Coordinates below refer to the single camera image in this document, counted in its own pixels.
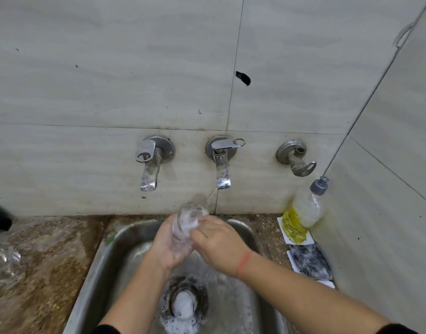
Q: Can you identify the person's left hand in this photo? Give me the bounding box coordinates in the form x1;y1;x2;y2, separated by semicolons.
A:
152;213;196;271

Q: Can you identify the person's right hand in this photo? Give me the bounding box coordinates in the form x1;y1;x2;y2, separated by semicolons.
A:
190;216;252;278

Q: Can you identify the clear glass cup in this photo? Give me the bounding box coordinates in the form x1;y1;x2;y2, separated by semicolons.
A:
172;203;210;248
0;243;26;289

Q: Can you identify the yellow dish soap bottle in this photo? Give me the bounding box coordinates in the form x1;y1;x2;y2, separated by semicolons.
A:
282;176;330;244

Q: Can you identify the dark speckled sponge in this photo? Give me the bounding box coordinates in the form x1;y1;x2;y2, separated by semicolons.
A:
290;243;333;281

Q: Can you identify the person's left forearm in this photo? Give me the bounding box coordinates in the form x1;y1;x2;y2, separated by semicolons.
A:
98;260;172;334

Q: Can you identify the person's right forearm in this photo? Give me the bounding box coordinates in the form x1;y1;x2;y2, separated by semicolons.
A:
239;253;393;334

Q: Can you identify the orange wrist thread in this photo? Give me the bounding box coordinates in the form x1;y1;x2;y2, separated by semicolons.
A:
236;250;253;279

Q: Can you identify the metal sink drain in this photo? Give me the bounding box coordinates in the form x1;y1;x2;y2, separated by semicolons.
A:
165;278;209;326

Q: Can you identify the stainless steel sink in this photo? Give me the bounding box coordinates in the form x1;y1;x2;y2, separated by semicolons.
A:
62;217;290;334

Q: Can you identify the black right sleeve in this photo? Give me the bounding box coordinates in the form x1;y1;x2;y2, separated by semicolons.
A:
375;323;419;334

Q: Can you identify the chrome wall tap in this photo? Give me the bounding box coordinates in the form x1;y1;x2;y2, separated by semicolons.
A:
135;136;176;192
205;136;246;190

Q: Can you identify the grey wall valve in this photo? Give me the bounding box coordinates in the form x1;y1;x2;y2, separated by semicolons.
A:
275;140;317;177

